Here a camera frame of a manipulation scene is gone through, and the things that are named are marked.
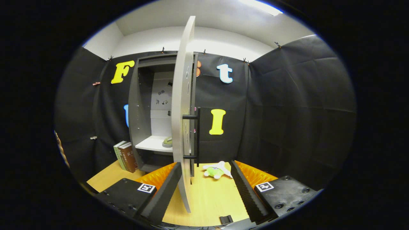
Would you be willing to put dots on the grey green rounded object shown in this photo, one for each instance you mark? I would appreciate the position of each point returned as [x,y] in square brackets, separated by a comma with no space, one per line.
[167,142]

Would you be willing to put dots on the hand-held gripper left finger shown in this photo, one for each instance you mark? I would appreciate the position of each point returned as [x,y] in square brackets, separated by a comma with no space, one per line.
[164,195]

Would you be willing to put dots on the row of black cloth clips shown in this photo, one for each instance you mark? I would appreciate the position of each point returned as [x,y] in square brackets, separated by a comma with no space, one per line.
[163,49]

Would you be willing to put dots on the green white plush toy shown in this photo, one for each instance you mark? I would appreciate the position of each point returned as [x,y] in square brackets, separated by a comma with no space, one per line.
[214,172]

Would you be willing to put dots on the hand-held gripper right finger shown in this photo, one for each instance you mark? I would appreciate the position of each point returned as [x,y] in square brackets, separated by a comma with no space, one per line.
[247,195]

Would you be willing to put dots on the black backdrop cloth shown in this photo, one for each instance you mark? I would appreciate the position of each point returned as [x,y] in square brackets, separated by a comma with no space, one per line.
[287,111]

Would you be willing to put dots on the small black block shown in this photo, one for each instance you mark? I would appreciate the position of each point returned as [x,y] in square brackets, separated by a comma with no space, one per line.
[226,219]

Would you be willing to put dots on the grey cabinet body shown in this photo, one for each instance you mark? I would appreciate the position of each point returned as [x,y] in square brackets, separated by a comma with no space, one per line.
[140,95]

